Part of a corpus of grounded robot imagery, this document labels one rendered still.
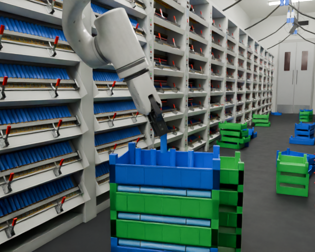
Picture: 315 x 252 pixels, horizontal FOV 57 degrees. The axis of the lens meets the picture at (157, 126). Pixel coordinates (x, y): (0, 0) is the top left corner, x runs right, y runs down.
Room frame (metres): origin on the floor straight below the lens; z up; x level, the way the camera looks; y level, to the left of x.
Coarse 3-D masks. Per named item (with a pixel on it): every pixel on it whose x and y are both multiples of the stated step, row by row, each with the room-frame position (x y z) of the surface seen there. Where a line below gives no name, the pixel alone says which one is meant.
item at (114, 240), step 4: (112, 240) 0.78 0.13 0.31; (116, 240) 0.78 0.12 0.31; (112, 244) 0.78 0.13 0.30; (116, 244) 0.78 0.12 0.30; (112, 248) 0.78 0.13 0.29; (116, 248) 0.78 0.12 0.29; (120, 248) 0.78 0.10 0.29; (124, 248) 0.77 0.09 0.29; (128, 248) 0.77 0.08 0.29; (132, 248) 0.77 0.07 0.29; (136, 248) 0.77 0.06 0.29; (140, 248) 0.77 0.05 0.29; (144, 248) 0.77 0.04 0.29; (212, 248) 0.73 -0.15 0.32; (216, 248) 0.72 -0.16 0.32
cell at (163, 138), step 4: (160, 136) 0.78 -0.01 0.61; (164, 136) 0.78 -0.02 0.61; (160, 140) 0.78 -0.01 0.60; (164, 140) 0.78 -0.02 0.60; (160, 144) 0.78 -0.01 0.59; (164, 144) 0.78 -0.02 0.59; (160, 148) 0.78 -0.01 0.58; (164, 148) 0.78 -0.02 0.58; (160, 152) 0.78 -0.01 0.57; (164, 152) 0.78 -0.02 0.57
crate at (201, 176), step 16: (128, 144) 0.96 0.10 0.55; (112, 160) 0.78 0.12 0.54; (128, 160) 0.95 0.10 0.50; (144, 160) 0.96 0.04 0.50; (160, 160) 0.95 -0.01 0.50; (176, 160) 0.94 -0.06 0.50; (208, 160) 0.92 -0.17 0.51; (112, 176) 0.78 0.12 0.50; (128, 176) 0.77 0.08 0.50; (144, 176) 0.76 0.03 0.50; (160, 176) 0.75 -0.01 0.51; (176, 176) 0.75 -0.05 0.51; (192, 176) 0.74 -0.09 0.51; (208, 176) 0.73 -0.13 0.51
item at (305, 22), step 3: (297, 6) 6.35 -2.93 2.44; (297, 12) 6.34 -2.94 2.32; (303, 12) 6.04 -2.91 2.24; (297, 15) 6.09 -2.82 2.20; (294, 18) 6.11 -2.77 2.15; (297, 18) 6.34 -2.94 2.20; (303, 18) 6.03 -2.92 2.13; (297, 21) 6.13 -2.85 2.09; (300, 21) 6.06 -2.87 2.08; (303, 21) 6.06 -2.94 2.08; (306, 21) 6.04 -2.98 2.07; (294, 24) 6.15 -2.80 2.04; (300, 24) 6.05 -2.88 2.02; (303, 24) 6.07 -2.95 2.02; (306, 24) 6.05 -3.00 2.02; (294, 27) 6.14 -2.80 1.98; (297, 27) 6.22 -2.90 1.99; (291, 30) 6.17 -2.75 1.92; (297, 30) 6.08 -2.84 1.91; (291, 33) 6.16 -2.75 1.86; (300, 33) 6.05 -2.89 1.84
